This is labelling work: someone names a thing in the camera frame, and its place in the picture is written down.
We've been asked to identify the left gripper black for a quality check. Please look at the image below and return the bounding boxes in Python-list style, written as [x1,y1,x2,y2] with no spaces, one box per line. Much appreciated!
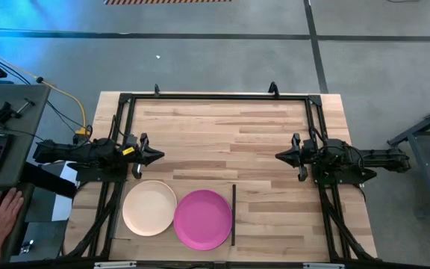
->
[131,132,165,180]

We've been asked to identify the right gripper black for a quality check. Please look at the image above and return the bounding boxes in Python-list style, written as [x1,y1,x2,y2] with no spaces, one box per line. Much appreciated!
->
[275,133,315,182]

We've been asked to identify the cream white plate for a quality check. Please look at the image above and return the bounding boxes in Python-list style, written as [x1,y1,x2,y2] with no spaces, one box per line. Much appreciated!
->
[122,179,178,238]

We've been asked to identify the pink plate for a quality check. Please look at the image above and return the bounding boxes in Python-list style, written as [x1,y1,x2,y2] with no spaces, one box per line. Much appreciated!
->
[172,189,234,251]

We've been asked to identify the white paper sheet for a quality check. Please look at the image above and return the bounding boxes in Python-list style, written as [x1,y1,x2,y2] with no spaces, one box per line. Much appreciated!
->
[52,164,79,222]

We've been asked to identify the dark metal cart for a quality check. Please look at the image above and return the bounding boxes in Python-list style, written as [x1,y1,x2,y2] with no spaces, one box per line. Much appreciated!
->
[386,97,430,218]

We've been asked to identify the grey side desk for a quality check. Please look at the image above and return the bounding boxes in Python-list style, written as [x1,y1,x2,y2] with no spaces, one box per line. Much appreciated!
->
[0,84,52,190]

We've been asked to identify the black clamp tool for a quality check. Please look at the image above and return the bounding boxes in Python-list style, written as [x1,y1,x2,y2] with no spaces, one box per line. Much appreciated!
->
[0,97,36,126]

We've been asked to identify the small silver clip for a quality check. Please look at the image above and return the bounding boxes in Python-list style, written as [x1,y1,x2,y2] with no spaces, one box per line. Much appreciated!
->
[20,238,35,256]

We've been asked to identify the person's hand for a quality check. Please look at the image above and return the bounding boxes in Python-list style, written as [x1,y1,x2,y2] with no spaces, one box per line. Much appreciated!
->
[0,187,25,244]

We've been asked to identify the black metal table frame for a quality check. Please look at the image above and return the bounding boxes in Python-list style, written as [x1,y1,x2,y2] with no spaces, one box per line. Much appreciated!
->
[63,91,378,262]

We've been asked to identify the yellow cable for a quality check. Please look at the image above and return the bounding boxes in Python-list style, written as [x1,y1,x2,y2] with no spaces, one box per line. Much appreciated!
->
[0,43,91,137]

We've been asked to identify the thin black cable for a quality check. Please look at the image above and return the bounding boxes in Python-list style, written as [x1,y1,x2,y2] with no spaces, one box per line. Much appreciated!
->
[0,47,86,132]

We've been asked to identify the black flat strap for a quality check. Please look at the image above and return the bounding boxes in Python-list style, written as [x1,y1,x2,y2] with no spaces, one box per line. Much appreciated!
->
[21,162,78,200]

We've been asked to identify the silver metal bracket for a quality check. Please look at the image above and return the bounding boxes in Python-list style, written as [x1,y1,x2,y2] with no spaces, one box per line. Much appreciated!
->
[93,261,138,269]
[303,262,346,269]

